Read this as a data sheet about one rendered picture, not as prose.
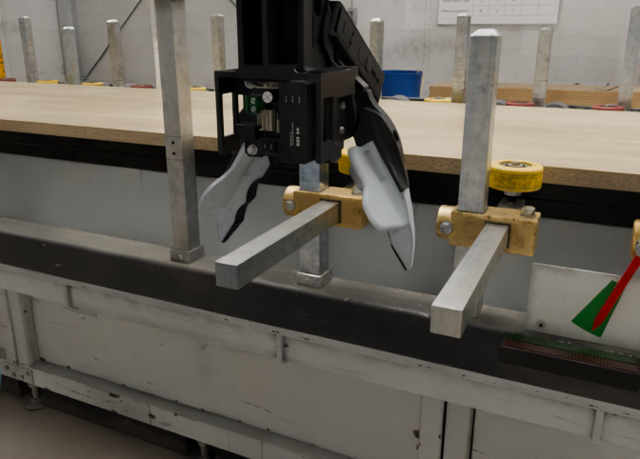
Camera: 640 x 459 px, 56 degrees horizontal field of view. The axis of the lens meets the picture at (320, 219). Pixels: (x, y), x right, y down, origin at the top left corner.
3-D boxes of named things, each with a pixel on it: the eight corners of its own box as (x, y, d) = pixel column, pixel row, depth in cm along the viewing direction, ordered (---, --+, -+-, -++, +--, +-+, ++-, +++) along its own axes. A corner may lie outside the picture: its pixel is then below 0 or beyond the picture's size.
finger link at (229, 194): (160, 233, 43) (219, 136, 39) (205, 212, 49) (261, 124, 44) (190, 262, 43) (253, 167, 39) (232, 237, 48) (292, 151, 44)
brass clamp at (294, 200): (359, 231, 90) (359, 199, 89) (280, 220, 96) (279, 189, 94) (373, 220, 95) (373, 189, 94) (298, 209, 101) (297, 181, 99)
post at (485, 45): (470, 364, 90) (498, 29, 75) (447, 359, 91) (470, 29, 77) (474, 353, 93) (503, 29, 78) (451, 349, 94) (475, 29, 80)
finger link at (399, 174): (365, 214, 41) (296, 109, 41) (372, 208, 43) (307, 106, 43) (421, 181, 39) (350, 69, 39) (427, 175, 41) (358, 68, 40)
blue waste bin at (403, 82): (414, 142, 623) (418, 70, 601) (362, 139, 644) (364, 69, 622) (427, 133, 675) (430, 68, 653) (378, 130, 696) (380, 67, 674)
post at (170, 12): (190, 264, 107) (171, -3, 94) (168, 259, 109) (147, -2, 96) (205, 255, 111) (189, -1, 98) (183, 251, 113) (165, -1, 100)
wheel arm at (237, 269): (239, 297, 67) (238, 262, 66) (214, 292, 69) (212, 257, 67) (374, 202, 105) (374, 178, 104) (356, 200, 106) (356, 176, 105)
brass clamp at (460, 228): (532, 258, 80) (536, 223, 78) (433, 244, 85) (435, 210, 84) (537, 244, 85) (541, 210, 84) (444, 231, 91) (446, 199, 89)
